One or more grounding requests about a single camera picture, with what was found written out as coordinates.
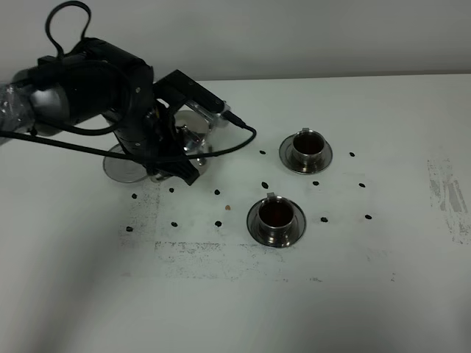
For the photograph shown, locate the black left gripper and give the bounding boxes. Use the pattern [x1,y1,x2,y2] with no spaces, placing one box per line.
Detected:
[36,38,199,185]

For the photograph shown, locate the stainless steel teapot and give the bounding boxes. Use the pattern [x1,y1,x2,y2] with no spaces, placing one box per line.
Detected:
[149,109,214,183]

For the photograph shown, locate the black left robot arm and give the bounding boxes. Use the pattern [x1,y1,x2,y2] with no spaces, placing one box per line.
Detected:
[1,38,199,185]

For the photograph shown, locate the teapot steel saucer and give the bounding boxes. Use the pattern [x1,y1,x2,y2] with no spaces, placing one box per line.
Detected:
[102,157,147,183]

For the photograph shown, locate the far steel saucer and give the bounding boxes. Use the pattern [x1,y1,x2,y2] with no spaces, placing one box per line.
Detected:
[279,128,333,174]

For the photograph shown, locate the near steel teacup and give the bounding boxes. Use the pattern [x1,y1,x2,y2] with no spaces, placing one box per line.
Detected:
[257,193,294,229]

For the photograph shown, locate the steel teacup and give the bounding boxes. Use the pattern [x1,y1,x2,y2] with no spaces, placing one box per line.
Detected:
[292,128,326,165]
[257,193,294,229]

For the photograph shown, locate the far steel teacup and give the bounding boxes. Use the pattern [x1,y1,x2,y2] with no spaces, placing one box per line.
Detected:
[292,128,326,165]

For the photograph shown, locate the near steel saucer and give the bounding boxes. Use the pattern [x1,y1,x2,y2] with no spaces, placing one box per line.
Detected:
[247,200,306,248]

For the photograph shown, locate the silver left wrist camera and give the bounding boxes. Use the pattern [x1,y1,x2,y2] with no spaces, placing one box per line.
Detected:
[152,70,230,120]

